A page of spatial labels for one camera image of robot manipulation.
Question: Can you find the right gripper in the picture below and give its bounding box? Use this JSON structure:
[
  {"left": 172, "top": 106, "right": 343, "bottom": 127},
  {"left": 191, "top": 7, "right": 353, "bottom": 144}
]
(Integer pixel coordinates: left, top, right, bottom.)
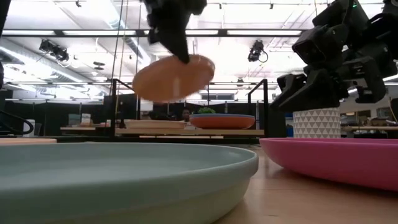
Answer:
[{"left": 270, "top": 55, "right": 388, "bottom": 113}]

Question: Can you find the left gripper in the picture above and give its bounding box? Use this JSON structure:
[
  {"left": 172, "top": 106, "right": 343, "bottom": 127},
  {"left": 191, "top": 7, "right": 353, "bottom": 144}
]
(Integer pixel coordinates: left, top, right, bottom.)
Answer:
[{"left": 141, "top": 0, "right": 208, "bottom": 65}]

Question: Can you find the tan brown plate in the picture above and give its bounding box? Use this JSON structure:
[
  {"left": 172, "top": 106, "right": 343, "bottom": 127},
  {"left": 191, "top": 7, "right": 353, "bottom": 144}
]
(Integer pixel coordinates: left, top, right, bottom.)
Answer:
[{"left": 132, "top": 54, "right": 216, "bottom": 103}]

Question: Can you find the orange plate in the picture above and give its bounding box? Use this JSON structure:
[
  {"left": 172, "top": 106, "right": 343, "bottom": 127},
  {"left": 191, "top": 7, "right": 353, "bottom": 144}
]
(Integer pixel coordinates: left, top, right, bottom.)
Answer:
[{"left": 189, "top": 116, "right": 256, "bottom": 130}]

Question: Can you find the succulent in white patterned pot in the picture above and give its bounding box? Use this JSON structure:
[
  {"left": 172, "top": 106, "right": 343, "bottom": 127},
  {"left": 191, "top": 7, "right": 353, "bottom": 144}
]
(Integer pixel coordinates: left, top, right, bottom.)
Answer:
[{"left": 292, "top": 107, "right": 341, "bottom": 139}]

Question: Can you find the black ceiling spotlight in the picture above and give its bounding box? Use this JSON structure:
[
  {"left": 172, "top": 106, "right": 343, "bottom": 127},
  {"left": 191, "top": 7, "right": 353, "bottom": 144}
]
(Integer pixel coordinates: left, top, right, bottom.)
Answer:
[
  {"left": 247, "top": 39, "right": 269, "bottom": 63},
  {"left": 38, "top": 39, "right": 70, "bottom": 63}
]

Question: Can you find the pink plate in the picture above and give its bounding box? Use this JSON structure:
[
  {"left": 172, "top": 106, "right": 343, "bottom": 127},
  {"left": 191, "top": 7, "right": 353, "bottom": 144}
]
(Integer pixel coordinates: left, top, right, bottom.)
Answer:
[{"left": 259, "top": 137, "right": 398, "bottom": 192}]

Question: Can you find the person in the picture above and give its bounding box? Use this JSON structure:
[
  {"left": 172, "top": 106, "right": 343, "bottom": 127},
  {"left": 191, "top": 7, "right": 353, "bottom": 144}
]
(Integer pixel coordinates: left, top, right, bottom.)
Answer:
[{"left": 178, "top": 108, "right": 192, "bottom": 123}]

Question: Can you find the light teal plate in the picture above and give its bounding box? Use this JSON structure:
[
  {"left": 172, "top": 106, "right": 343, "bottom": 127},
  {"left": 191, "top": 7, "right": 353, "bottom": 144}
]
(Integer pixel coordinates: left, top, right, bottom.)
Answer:
[{"left": 0, "top": 142, "right": 259, "bottom": 224}]

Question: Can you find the white container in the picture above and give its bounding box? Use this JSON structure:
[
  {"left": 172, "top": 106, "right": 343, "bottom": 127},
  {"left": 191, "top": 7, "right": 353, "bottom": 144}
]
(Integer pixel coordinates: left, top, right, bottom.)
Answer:
[{"left": 22, "top": 119, "right": 36, "bottom": 138}]

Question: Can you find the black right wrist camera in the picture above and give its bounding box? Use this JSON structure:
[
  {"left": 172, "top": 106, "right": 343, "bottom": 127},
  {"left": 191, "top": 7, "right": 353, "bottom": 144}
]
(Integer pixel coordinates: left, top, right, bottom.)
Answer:
[{"left": 292, "top": 24, "right": 350, "bottom": 67}]

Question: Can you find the black metal frame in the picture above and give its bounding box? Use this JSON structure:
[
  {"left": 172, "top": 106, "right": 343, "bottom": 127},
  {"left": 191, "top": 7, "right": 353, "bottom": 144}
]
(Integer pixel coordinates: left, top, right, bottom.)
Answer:
[{"left": 110, "top": 78, "right": 270, "bottom": 140}]

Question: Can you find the thick black cable loop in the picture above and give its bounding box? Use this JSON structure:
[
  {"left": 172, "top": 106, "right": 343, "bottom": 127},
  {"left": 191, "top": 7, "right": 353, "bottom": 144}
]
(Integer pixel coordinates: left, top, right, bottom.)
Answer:
[{"left": 0, "top": 110, "right": 35, "bottom": 136}]

